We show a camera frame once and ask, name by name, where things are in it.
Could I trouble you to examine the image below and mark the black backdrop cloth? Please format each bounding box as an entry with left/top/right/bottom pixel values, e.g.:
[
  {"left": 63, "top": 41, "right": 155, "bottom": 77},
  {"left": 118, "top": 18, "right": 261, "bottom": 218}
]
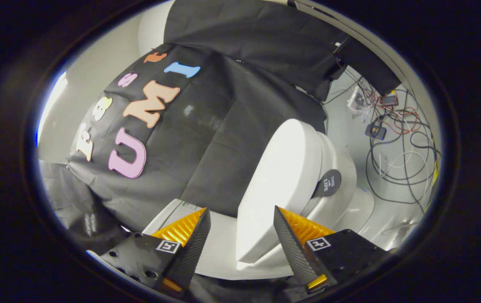
[{"left": 39, "top": 0, "right": 401, "bottom": 253}]

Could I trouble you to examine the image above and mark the black round lift tab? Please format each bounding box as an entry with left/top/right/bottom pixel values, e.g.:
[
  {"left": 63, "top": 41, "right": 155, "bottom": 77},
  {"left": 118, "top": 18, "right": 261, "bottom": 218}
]
[{"left": 312, "top": 169, "right": 342, "bottom": 198}]

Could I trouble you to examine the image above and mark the black box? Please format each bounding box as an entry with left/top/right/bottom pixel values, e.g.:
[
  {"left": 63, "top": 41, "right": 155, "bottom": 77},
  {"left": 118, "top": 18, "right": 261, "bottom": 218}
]
[{"left": 333, "top": 36, "right": 402, "bottom": 96}]

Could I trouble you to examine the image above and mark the white toilet lid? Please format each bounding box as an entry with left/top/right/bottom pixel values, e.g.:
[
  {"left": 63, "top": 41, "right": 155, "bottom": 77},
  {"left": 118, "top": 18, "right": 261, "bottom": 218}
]
[{"left": 235, "top": 119, "right": 323, "bottom": 265}]

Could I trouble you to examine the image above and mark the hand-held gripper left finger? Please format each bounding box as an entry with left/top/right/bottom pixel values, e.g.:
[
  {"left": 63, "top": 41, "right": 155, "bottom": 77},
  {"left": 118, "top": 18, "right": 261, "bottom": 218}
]
[{"left": 100, "top": 207, "right": 211, "bottom": 296}]

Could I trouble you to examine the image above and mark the tangle of cables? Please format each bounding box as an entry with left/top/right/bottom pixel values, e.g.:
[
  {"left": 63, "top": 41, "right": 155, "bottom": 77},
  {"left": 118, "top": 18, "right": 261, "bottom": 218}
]
[{"left": 322, "top": 67, "right": 441, "bottom": 215}]

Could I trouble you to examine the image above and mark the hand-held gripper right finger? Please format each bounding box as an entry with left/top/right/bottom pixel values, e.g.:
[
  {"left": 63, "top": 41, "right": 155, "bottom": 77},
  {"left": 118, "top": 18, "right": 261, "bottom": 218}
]
[{"left": 273, "top": 205, "right": 389, "bottom": 295}]

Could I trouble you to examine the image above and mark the white toilet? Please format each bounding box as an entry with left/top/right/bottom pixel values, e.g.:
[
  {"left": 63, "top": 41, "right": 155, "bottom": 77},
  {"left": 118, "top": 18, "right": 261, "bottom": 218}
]
[{"left": 143, "top": 119, "right": 375, "bottom": 280}]

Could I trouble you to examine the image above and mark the clear plastic bag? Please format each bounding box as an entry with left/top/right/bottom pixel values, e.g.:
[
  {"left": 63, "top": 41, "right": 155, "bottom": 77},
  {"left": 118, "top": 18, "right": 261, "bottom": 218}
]
[{"left": 348, "top": 86, "right": 371, "bottom": 122}]

